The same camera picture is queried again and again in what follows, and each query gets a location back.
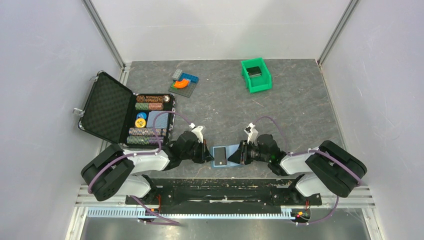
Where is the poker chip row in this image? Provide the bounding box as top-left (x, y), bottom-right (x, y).
top-left (128, 127), bottom-right (168, 137)
top-left (135, 95), bottom-right (165, 103)
top-left (126, 136), bottom-right (165, 145)
top-left (135, 102), bottom-right (164, 111)

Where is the blue lego brick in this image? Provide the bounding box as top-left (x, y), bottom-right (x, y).
top-left (178, 72), bottom-right (199, 84)

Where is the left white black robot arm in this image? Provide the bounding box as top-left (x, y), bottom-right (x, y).
top-left (80, 131), bottom-right (214, 204)

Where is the aluminium corner post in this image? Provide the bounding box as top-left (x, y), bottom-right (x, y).
top-left (82, 0), bottom-right (126, 70)
top-left (316, 0), bottom-right (360, 68)

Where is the orange curved lego piece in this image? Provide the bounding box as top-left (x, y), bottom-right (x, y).
top-left (171, 78), bottom-right (191, 89)

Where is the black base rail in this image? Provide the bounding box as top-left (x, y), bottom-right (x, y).
top-left (140, 178), bottom-right (322, 215)

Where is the blue leather card holder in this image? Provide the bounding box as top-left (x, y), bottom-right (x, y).
top-left (210, 145), bottom-right (241, 168)

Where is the blue playing card deck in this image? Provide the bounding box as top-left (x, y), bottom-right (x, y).
top-left (146, 110), bottom-right (169, 129)

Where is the grey lego baseplate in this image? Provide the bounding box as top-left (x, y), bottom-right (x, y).
top-left (168, 82), bottom-right (198, 98)

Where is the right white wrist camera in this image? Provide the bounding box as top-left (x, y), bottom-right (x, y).
top-left (243, 122), bottom-right (259, 144)

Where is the black poker chip case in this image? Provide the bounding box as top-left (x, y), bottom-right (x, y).
top-left (78, 71), bottom-right (176, 149)

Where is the yellow poker chip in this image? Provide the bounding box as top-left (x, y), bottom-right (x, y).
top-left (134, 118), bottom-right (147, 128)

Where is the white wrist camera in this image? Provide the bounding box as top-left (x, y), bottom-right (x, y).
top-left (243, 122), bottom-right (259, 144)
top-left (189, 123), bottom-right (205, 143)

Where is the grey lego brick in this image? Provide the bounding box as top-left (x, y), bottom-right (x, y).
top-left (171, 69), bottom-right (183, 81)

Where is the bottom poker chip row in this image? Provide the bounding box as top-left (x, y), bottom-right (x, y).
top-left (126, 136), bottom-right (165, 145)

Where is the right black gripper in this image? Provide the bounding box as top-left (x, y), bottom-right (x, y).
top-left (227, 139), bottom-right (270, 165)

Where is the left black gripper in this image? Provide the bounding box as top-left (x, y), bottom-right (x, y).
top-left (181, 139), bottom-right (214, 164)

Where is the left aluminium corner post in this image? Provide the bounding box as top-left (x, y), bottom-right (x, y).
top-left (82, 0), bottom-right (126, 70)

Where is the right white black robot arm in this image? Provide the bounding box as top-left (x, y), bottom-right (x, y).
top-left (227, 134), bottom-right (368, 204)

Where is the top poker chip row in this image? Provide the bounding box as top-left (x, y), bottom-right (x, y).
top-left (135, 95), bottom-right (165, 103)

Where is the white toothed cable strip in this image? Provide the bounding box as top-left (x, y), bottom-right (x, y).
top-left (87, 206), bottom-right (295, 220)

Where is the green plastic bin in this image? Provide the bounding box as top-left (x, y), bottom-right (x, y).
top-left (240, 57), bottom-right (273, 94)

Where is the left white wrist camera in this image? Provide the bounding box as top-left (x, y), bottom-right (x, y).
top-left (189, 123), bottom-right (205, 143)

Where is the blue poker chip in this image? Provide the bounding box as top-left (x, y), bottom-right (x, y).
top-left (136, 112), bottom-right (148, 120)

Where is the right aluminium corner post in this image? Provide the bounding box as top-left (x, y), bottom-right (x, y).
top-left (316, 0), bottom-right (360, 68)

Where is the black object in bin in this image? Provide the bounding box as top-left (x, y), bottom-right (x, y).
top-left (246, 66), bottom-right (262, 78)

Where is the white dealer button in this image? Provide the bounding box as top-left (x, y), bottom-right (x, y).
top-left (163, 95), bottom-right (171, 103)

